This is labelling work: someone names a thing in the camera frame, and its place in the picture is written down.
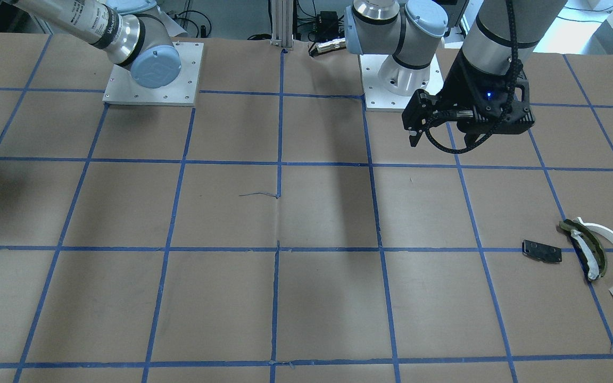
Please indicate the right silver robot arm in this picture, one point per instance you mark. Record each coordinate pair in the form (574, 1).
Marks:
(136, 35)

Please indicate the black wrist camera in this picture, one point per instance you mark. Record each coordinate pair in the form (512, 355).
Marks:
(420, 106)

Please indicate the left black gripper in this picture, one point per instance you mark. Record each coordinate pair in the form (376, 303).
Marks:
(458, 88)

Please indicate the brown paper table cover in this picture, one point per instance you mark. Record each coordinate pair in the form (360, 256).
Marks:
(279, 231)

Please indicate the aluminium frame post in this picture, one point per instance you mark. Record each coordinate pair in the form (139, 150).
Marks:
(282, 24)

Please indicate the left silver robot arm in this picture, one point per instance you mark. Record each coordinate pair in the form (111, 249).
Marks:
(503, 35)

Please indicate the black flat plate part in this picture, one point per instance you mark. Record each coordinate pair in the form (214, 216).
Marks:
(541, 252)

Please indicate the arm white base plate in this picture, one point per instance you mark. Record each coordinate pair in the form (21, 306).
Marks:
(388, 86)
(123, 90)

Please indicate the olive curved brake shoe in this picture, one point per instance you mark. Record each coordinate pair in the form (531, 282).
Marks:
(587, 247)

